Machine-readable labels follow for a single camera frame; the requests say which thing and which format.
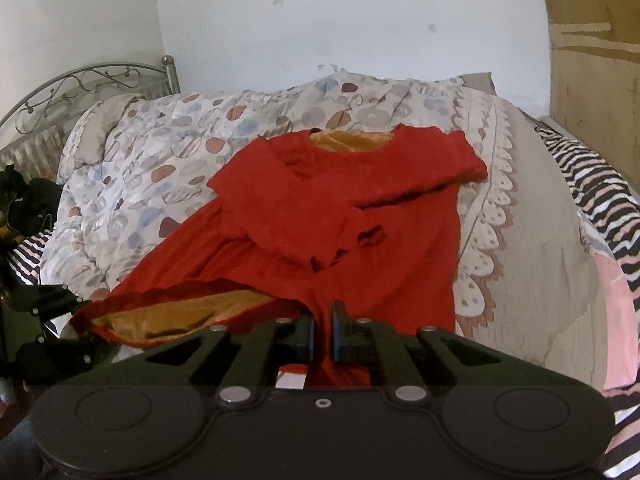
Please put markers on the grey metal headboard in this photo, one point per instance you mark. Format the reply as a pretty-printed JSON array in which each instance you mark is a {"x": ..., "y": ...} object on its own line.
[{"x": 35, "y": 129}]

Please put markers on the patterned white duvet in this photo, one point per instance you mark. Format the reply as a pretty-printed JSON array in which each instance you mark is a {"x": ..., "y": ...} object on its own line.
[{"x": 132, "y": 170}]

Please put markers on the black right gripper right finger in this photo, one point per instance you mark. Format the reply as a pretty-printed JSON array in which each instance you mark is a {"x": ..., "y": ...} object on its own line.
[{"x": 431, "y": 359}]

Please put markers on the black white striped bedsheet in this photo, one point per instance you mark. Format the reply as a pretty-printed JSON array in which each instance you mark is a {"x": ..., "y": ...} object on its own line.
[{"x": 609, "y": 228}]

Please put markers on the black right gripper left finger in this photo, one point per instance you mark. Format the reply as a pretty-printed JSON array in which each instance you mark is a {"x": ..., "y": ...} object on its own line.
[{"x": 213, "y": 359}]

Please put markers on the red long-sleeved child's dress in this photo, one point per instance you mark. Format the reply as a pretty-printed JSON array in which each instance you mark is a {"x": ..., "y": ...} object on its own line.
[{"x": 299, "y": 222}]

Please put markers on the beige scalloped pillow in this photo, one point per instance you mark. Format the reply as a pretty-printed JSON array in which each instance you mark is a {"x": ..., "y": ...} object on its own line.
[{"x": 526, "y": 284}]

